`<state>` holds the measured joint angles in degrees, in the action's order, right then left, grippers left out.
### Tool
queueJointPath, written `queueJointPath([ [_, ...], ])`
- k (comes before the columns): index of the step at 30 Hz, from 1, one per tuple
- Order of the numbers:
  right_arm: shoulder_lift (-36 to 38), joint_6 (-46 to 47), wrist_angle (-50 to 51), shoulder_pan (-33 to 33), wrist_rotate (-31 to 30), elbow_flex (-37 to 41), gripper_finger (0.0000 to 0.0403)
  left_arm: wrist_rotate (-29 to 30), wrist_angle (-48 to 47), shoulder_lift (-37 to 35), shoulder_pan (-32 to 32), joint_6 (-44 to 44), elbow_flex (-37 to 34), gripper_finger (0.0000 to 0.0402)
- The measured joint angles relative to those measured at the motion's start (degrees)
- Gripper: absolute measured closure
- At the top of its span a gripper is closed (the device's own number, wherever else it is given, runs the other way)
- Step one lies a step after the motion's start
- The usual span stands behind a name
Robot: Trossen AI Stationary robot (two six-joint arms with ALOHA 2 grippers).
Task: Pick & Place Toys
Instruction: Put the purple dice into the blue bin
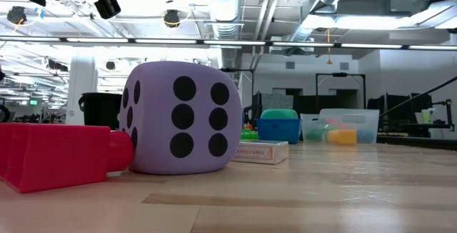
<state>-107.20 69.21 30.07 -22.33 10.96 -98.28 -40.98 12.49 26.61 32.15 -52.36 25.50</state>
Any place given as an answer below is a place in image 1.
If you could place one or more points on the black monitors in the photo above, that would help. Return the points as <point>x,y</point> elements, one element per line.
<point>396,109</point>

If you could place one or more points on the silver round ventilation duct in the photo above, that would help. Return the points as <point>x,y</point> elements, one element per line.
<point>225,4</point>

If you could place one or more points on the dark green building block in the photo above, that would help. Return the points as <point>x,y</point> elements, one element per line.
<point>315,135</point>

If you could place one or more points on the clear plastic container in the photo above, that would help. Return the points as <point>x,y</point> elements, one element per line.
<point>367,118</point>

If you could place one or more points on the large red building block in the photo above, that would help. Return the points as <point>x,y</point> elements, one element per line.
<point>53,154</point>

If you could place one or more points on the black round bin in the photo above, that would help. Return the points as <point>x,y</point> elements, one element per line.
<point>100,111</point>

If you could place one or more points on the pale green cup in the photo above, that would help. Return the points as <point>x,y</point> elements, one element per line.
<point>427,116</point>

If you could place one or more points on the thin black slanted rod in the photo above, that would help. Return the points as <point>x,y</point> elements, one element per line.
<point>417,97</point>

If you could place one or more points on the white red playing card box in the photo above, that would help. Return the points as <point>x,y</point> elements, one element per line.
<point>260,152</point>

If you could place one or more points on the grey partition panel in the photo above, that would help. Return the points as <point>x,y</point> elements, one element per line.
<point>278,100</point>

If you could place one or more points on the long linear ceiling light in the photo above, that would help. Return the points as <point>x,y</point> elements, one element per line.
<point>164,41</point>

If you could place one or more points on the blue building block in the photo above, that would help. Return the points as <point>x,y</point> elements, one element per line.
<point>365,137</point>

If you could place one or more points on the orange building block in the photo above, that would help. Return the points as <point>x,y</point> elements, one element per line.
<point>342,137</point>

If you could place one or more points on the thin black station frame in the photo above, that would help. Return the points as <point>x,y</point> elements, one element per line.
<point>339,74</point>
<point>237,70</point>

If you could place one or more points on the long green building block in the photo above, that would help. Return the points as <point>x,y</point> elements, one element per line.
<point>249,135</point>

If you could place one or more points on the purple foam die black dots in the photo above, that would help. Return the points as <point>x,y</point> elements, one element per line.
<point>160,136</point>

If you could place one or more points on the teal foam die black dots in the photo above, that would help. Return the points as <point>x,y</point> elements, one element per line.
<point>279,114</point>

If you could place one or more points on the white building column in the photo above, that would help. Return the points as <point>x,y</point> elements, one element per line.
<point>82,83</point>

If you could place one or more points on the black round ceiling fixture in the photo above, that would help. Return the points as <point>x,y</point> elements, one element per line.
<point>16,15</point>
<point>171,18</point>

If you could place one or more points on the blue plastic basket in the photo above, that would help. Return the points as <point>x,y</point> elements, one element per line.
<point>278,131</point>

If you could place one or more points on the small red building block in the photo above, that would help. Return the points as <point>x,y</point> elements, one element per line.
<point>337,123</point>

